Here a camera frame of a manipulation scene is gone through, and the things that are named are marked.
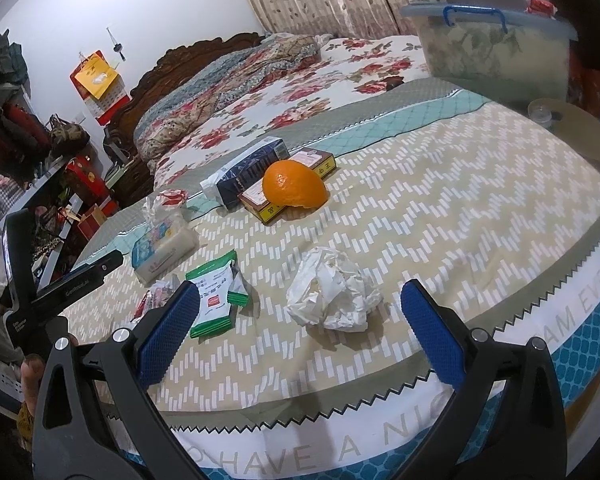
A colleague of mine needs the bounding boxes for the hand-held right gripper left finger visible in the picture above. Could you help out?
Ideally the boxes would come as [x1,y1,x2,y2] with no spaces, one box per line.
[32,280,206,480]

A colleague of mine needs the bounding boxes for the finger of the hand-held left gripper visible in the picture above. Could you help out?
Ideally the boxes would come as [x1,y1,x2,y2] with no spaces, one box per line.
[86,251,126,284]

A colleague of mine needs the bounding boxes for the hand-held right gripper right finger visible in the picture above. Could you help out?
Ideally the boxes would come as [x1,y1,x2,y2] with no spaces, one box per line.
[400,280,568,480]

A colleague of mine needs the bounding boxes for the white tissue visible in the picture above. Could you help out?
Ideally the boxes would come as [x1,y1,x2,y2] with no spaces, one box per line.
[286,246,384,332]

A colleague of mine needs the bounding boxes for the person's left forearm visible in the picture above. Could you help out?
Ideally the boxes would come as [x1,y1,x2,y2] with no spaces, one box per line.
[16,402,37,443]

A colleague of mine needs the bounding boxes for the person's left hand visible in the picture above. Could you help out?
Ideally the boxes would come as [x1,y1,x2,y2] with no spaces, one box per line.
[20,332,79,413]

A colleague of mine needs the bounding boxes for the red white candy wrapper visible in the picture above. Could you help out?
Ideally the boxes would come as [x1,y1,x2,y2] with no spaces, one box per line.
[132,280,182,322]

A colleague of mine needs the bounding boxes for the soft tissue pack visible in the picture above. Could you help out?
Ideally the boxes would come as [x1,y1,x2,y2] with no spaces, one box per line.
[132,210,199,287]

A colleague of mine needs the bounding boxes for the small green white sachet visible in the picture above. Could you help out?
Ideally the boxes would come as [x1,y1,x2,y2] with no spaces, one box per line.
[227,265,251,307]

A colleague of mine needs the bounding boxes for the clear red print wrapper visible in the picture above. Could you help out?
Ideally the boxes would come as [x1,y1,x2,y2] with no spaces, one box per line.
[144,187,189,227]

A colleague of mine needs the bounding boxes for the red gift box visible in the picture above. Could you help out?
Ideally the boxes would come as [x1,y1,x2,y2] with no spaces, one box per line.
[61,156,112,197]

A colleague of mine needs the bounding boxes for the grey metal shelf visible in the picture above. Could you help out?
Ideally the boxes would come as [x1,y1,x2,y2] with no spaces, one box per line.
[0,80,101,281]

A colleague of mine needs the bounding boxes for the brown patterned handbag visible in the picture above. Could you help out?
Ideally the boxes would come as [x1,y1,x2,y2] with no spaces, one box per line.
[49,114,91,157]

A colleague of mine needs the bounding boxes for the blue white carton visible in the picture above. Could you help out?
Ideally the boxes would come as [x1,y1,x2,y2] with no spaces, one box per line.
[200,137,290,210]

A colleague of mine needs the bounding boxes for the orange fruit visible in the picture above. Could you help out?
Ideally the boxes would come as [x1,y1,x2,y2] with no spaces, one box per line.
[262,160,328,210]

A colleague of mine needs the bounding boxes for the carved wooden headboard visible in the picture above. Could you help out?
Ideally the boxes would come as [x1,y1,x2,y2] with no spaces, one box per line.
[102,32,267,203]

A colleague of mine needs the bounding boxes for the red yellow flat box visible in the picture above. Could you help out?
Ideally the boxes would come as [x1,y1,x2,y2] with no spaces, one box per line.
[237,149,337,225]

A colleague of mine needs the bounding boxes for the black bags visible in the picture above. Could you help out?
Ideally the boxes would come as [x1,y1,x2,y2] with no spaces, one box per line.
[0,31,29,87]

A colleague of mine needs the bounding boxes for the hanging keys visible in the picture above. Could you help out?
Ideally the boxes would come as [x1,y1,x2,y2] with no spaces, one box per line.
[106,26,126,64]

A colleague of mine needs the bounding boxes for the folded floral quilt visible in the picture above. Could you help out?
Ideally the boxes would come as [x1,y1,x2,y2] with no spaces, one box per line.
[132,33,322,159]

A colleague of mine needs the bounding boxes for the round tan board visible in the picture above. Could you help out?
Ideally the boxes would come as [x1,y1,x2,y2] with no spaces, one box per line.
[550,105,600,164]

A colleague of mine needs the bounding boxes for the floral bed sheet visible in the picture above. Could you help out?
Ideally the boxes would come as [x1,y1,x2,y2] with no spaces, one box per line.
[152,35,432,195]

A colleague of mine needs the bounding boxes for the clear storage box blue lid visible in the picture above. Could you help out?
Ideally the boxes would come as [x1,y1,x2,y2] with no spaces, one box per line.
[400,3,579,107]

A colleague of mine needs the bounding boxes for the red plastic bag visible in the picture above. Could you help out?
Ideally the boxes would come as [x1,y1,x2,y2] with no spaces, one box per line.
[569,54,600,117]

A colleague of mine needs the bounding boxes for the red white packet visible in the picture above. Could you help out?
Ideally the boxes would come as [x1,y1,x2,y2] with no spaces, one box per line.
[525,0,559,17]

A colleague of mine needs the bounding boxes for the red wall calendar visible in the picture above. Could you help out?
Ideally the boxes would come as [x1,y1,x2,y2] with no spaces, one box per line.
[86,84,131,124]

